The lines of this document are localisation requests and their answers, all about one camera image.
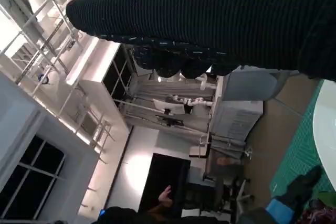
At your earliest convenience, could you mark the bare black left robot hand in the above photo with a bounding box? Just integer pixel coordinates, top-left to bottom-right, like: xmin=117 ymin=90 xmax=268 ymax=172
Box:
xmin=264 ymin=165 xmax=323 ymax=224

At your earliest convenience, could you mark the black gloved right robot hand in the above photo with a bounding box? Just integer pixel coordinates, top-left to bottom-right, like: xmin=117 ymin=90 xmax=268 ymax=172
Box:
xmin=65 ymin=0 xmax=336 ymax=81

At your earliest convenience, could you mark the red toy grape bunch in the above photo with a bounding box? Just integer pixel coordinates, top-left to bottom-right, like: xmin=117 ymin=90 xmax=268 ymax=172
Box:
xmin=300 ymin=191 xmax=336 ymax=224

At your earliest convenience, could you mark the white rounded square plate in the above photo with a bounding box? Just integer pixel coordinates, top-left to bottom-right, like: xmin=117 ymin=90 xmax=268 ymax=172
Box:
xmin=312 ymin=79 xmax=336 ymax=193

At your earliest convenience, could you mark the green cutting mat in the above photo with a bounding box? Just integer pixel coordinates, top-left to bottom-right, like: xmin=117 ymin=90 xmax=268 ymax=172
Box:
xmin=269 ymin=79 xmax=336 ymax=201

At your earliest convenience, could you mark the black office chair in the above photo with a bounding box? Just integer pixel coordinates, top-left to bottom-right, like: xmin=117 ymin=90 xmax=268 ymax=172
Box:
xmin=215 ymin=174 xmax=254 ymax=213

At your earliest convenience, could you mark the seated person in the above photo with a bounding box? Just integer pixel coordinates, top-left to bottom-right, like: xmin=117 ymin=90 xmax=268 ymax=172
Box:
xmin=206 ymin=155 xmax=246 ymax=183

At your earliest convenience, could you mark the grey chair on castors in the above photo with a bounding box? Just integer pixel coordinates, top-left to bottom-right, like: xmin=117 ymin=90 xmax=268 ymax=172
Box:
xmin=225 ymin=69 xmax=302 ymax=118

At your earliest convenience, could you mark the white mesh cabinet on castors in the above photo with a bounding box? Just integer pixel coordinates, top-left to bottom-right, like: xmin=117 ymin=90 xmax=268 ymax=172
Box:
xmin=211 ymin=99 xmax=265 ymax=144

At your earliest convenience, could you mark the white monitor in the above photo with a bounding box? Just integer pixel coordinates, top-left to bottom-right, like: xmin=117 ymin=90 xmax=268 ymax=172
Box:
xmin=153 ymin=98 xmax=185 ymax=116

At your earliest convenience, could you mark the black monitor screen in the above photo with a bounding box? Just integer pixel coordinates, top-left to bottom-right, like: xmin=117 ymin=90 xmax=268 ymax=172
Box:
xmin=137 ymin=152 xmax=192 ymax=213

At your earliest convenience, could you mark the white metal scaffold frame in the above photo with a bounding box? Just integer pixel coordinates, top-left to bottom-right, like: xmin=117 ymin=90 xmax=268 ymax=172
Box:
xmin=0 ymin=0 xmax=133 ymax=158

